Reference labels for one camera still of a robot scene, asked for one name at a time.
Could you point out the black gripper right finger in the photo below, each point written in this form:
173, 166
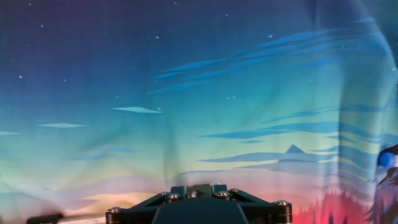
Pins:
270, 214

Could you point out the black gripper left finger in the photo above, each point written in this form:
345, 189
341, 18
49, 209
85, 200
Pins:
124, 216

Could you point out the conical blue-capped tube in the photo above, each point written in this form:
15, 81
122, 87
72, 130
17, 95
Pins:
387, 159

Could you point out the landscape print cloth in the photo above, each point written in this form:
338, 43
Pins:
186, 93

